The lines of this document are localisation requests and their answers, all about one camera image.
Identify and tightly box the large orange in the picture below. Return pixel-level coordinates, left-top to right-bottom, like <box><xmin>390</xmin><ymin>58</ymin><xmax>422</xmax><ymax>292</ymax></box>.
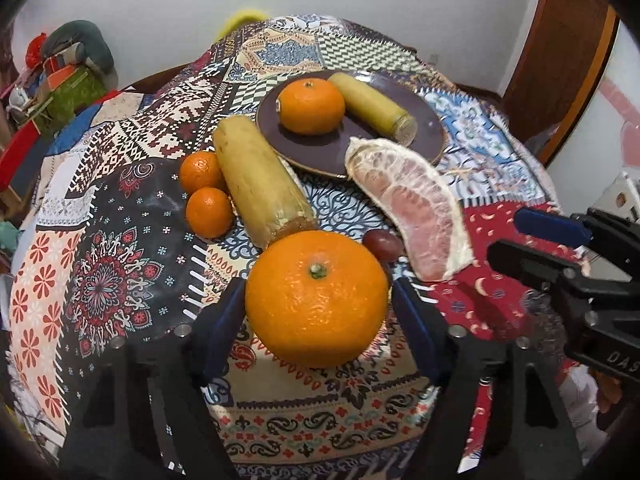
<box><xmin>244</xmin><ymin>230</ymin><xmax>390</xmax><ymax>369</ymax></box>

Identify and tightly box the red grape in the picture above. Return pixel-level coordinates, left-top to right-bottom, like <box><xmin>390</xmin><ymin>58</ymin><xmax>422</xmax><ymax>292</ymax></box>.
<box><xmin>362</xmin><ymin>229</ymin><xmax>405</xmax><ymax>262</ymax></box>

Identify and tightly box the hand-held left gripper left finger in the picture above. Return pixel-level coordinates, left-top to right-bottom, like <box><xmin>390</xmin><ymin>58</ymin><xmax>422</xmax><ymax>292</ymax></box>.
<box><xmin>60</xmin><ymin>277</ymin><xmax>248</xmax><ymax>480</ymax></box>

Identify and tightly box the peeled pomelo segment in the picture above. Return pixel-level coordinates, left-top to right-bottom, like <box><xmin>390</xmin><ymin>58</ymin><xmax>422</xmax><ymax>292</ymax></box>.
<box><xmin>344</xmin><ymin>136</ymin><xmax>475</xmax><ymax>282</ymax></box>

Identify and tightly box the medium orange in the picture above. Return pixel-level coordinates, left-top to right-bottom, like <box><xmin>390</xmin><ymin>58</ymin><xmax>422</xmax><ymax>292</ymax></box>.
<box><xmin>277</xmin><ymin>78</ymin><xmax>347</xmax><ymax>136</ymax></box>

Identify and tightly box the dark purple plate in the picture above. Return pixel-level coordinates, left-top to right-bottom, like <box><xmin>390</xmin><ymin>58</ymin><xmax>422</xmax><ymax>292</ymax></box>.
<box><xmin>255</xmin><ymin>70</ymin><xmax>448</xmax><ymax>180</ymax></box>

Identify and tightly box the small mandarin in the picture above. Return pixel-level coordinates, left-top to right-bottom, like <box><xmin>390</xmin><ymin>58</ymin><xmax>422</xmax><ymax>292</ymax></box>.
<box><xmin>185</xmin><ymin>187</ymin><xmax>235</xmax><ymax>240</ymax></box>
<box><xmin>179</xmin><ymin>150</ymin><xmax>226</xmax><ymax>196</ymax></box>

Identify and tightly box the wooden door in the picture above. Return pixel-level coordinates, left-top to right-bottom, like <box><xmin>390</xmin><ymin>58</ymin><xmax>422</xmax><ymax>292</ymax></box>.
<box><xmin>501</xmin><ymin>0</ymin><xmax>621</xmax><ymax>167</ymax></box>

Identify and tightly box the patchwork patterned tablecloth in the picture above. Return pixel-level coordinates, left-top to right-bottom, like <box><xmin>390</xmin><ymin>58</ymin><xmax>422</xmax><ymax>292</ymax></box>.
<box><xmin>7</xmin><ymin>14</ymin><xmax>568</xmax><ymax>480</ymax></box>

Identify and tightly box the yellow fuzzy item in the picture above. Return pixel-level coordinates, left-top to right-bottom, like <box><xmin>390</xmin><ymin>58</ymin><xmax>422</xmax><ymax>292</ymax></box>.
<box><xmin>215</xmin><ymin>7</ymin><xmax>271</xmax><ymax>41</ymax></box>

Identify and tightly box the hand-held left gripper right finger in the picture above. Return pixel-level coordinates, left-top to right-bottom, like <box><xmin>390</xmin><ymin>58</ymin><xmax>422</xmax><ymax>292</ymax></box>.
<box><xmin>391</xmin><ymin>279</ymin><xmax>585</xmax><ymax>480</ymax></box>

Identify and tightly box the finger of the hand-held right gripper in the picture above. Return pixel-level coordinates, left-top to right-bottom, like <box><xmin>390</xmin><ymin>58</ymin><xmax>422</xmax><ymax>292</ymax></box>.
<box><xmin>487</xmin><ymin>239</ymin><xmax>593</xmax><ymax>295</ymax></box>
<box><xmin>514</xmin><ymin>206</ymin><xmax>640</xmax><ymax>282</ymax></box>

